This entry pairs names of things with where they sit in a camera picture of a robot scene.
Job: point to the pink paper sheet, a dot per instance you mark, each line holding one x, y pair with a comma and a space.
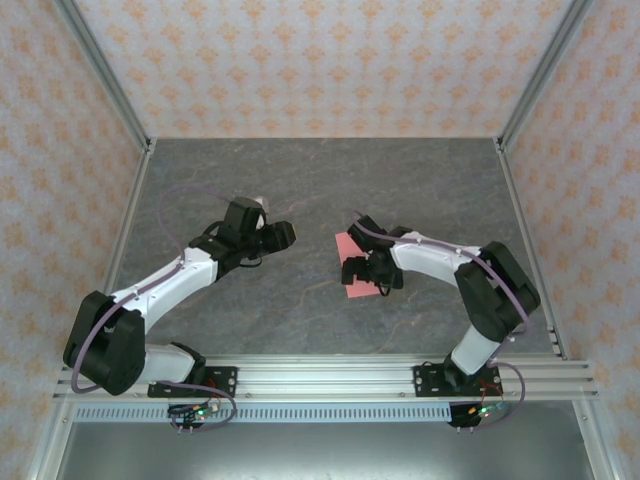
344, 247

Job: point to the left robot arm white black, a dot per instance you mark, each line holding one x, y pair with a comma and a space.
165, 285

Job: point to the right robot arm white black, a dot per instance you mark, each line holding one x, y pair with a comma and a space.
430, 262

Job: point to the grey metal sheet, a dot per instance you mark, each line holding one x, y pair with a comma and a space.
320, 455

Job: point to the controller board with lights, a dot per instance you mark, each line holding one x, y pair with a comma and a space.
482, 411
200, 412

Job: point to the aluminium table side rail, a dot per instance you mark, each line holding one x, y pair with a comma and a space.
514, 190
136, 190

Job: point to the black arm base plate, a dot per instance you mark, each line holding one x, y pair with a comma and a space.
425, 382
225, 380

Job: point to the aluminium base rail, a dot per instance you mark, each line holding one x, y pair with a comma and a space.
325, 377

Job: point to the aluminium frame corner post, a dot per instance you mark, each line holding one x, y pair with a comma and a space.
110, 80
536, 80

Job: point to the aluminium frame leg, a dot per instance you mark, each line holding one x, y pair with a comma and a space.
46, 450
597, 450

